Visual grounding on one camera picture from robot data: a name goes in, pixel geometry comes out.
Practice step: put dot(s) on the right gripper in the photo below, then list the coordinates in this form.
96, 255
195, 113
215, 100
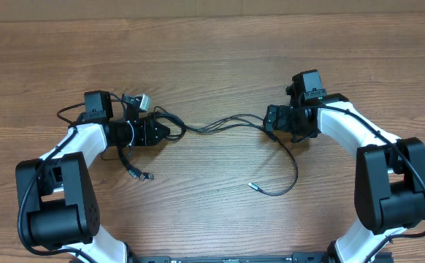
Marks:
282, 114

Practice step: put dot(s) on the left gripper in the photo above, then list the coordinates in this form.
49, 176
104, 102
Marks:
148, 131

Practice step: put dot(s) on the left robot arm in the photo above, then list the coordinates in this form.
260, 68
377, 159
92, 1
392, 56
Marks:
58, 211

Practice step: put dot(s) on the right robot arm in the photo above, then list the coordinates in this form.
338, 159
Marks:
389, 190

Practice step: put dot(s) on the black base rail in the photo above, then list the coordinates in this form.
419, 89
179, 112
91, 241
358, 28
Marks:
256, 258

